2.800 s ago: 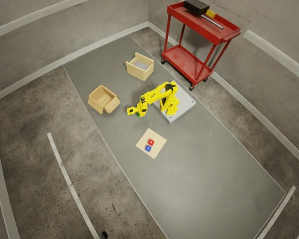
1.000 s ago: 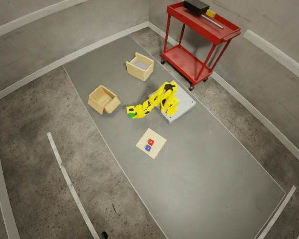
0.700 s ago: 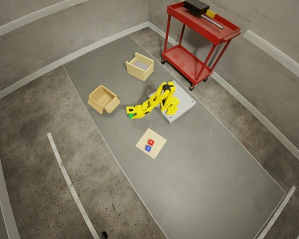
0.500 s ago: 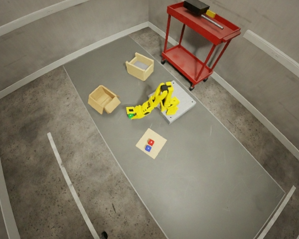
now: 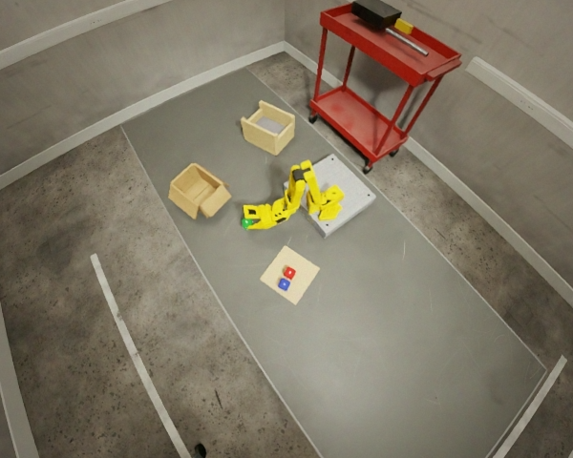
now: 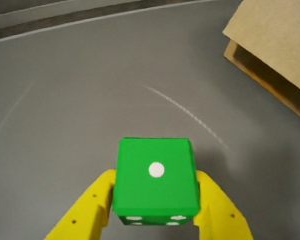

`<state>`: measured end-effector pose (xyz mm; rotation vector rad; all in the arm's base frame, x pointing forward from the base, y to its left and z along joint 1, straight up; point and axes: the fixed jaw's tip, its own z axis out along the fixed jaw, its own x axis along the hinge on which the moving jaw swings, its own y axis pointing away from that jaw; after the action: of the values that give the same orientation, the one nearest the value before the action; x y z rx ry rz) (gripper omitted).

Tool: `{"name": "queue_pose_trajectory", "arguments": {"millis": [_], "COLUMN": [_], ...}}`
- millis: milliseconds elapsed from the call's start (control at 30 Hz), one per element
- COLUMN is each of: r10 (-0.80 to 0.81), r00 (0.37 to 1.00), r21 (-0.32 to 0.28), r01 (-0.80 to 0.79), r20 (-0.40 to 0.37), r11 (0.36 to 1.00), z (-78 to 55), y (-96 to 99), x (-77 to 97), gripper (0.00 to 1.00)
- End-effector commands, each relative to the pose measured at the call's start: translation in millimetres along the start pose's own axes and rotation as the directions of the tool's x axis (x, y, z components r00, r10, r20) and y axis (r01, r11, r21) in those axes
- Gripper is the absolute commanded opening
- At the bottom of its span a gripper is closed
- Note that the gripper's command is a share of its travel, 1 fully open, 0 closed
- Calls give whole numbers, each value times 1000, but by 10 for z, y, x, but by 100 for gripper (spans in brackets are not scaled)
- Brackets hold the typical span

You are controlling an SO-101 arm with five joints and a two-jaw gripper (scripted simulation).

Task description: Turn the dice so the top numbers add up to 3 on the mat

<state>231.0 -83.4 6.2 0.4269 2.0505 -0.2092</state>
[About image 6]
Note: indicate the cardboard box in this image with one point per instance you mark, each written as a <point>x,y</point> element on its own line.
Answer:
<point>269,29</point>

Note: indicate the green die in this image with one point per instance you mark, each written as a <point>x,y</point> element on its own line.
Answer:
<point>155,182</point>

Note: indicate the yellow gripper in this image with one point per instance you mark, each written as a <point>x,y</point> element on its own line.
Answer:
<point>218,219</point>

